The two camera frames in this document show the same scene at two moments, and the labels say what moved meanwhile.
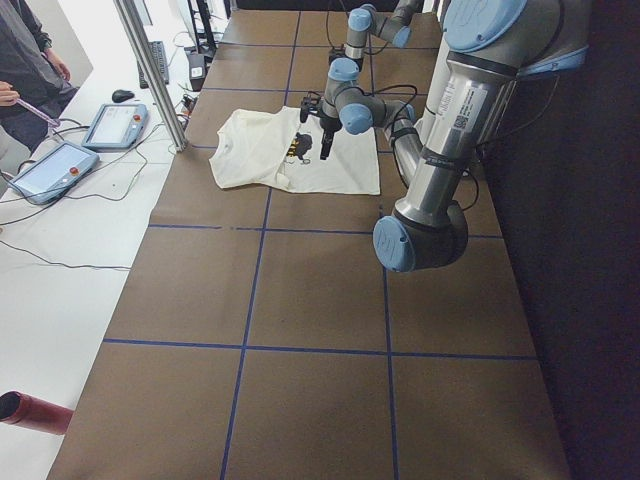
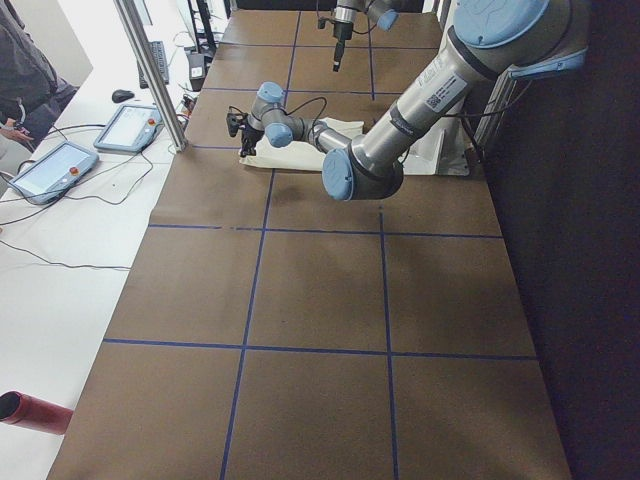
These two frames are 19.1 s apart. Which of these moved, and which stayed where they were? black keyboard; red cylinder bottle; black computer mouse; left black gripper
Moved: left black gripper
Stayed: black keyboard; black computer mouse; red cylinder bottle
